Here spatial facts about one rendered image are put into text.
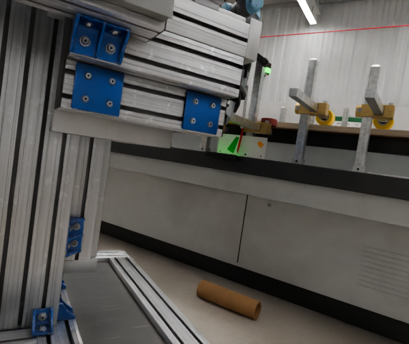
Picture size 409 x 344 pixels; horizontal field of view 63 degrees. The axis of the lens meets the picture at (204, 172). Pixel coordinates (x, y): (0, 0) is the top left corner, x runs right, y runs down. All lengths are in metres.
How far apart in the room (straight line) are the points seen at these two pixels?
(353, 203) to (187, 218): 1.00
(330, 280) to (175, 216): 0.96
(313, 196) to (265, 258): 0.49
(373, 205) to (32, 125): 1.22
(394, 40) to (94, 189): 8.68
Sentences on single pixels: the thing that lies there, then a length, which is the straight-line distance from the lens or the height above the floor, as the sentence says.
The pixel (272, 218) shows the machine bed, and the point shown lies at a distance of 1.80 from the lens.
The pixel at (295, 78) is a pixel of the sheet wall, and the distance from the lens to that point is 9.28.
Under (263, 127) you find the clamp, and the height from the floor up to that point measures 0.84.
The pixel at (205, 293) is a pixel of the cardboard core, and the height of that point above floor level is 0.04.
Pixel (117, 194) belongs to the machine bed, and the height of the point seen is 0.32.
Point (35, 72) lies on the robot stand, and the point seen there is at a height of 0.80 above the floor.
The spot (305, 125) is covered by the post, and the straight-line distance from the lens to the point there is 1.53.
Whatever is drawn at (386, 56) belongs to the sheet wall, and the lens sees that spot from 9.07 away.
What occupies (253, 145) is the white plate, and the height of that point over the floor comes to 0.76.
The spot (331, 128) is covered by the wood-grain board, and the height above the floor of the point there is 0.89.
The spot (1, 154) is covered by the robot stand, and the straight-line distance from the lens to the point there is 0.82.
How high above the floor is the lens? 0.67
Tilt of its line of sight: 3 degrees down
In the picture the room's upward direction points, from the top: 8 degrees clockwise
